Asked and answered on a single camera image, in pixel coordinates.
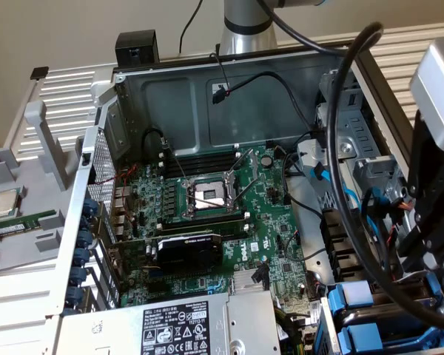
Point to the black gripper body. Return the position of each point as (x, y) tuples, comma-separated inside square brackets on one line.
[(440, 177)]

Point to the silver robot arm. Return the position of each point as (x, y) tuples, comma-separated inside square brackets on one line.
[(244, 40)]

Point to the blue plastic disk carrier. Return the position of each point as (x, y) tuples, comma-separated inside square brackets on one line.
[(360, 334)]

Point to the silver metal drive cage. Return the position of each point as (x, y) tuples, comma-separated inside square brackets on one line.
[(355, 122)]

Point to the black plastic fan shroud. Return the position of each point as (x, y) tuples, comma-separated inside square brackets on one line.
[(333, 240)]

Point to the hard drive with blue caddy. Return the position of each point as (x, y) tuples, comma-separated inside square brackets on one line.
[(332, 325)]

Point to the green motherboard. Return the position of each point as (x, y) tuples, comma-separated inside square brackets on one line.
[(277, 211)]

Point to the coin cell battery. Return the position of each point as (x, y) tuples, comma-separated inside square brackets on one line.
[(267, 160)]

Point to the metal socket cover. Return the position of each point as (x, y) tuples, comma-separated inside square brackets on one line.
[(252, 161)]

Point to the thin metal locking lever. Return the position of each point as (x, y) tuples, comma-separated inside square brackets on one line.
[(243, 193), (177, 165)]

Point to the silver chipset heatsink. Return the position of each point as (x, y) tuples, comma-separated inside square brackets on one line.
[(242, 282)]

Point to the black RAM slot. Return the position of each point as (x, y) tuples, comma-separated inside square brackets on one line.
[(203, 219), (200, 168), (200, 159), (233, 231)]

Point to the CPU socket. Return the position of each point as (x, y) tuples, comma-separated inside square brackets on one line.
[(207, 192)]

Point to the black graphics card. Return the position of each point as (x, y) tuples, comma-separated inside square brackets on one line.
[(188, 255)]

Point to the open grey PC case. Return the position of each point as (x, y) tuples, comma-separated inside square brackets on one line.
[(170, 107)]

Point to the black expansion slot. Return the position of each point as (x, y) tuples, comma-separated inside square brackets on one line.
[(159, 287)]

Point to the black plastic block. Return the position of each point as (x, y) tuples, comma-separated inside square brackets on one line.
[(137, 42)]

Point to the silver power supply unit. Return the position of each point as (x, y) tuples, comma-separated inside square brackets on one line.
[(114, 329)]

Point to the dark blue round knob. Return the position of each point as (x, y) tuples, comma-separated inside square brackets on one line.
[(90, 204), (83, 238), (77, 275), (74, 294), (85, 221), (80, 256)]

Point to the grey parts rack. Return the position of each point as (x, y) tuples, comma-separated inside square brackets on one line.
[(22, 255)]

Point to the green RAM stick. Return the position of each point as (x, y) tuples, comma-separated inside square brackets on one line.
[(22, 223)]

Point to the silver CPU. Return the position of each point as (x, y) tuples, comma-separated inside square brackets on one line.
[(5, 204)]

